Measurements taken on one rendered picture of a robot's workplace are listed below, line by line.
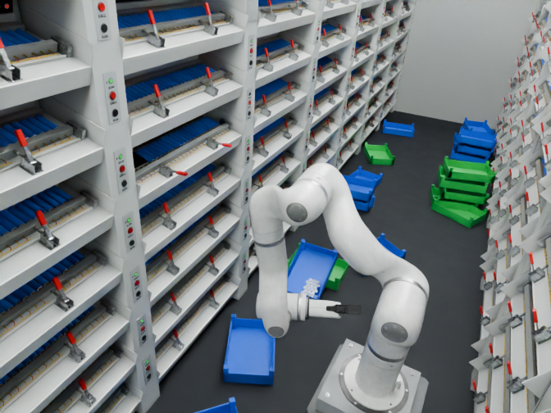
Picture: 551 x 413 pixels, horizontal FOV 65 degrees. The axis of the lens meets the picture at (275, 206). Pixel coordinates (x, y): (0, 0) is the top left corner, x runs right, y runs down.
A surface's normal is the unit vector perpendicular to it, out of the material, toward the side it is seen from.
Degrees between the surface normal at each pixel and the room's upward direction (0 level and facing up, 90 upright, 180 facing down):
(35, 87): 106
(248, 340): 0
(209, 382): 0
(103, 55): 90
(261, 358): 0
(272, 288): 42
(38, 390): 17
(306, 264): 23
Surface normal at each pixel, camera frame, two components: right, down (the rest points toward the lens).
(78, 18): -0.43, 0.44
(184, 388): 0.06, -0.86
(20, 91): 0.85, 0.50
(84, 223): 0.32, -0.75
